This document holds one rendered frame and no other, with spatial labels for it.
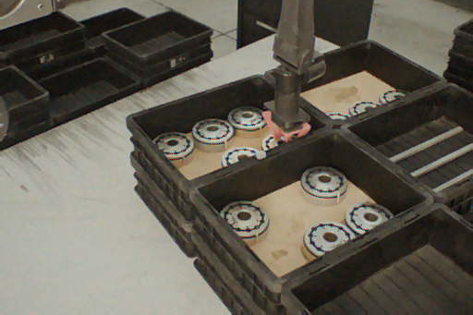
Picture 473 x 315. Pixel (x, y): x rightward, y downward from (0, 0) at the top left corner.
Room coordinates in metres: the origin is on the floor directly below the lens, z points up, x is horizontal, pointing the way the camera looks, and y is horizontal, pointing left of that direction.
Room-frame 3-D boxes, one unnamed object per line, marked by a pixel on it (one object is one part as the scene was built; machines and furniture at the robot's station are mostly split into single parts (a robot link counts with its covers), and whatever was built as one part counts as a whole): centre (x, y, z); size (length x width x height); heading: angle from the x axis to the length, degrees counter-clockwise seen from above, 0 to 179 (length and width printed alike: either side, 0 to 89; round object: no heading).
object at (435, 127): (1.09, -0.49, 0.87); 0.40 x 0.30 x 0.11; 124
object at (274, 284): (0.87, -0.16, 0.92); 0.40 x 0.30 x 0.02; 124
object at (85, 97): (2.02, 0.62, 0.31); 0.40 x 0.30 x 0.34; 134
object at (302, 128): (1.10, -0.13, 0.91); 0.07 x 0.07 x 0.09; 29
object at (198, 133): (1.18, 0.05, 0.86); 0.10 x 0.10 x 0.01
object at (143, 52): (2.30, 0.33, 0.37); 0.40 x 0.30 x 0.45; 134
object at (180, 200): (1.12, 0.01, 0.87); 0.40 x 0.30 x 0.11; 124
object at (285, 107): (1.12, -0.12, 0.98); 0.10 x 0.07 x 0.07; 29
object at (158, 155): (1.12, 0.01, 0.92); 0.40 x 0.30 x 0.02; 124
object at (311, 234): (0.81, -0.20, 0.86); 0.10 x 0.10 x 0.01
